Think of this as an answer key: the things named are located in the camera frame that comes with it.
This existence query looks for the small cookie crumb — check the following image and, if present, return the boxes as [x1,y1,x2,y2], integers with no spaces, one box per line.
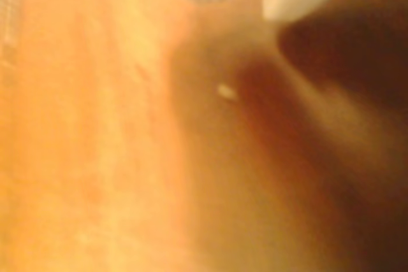
[217,83,237,99]

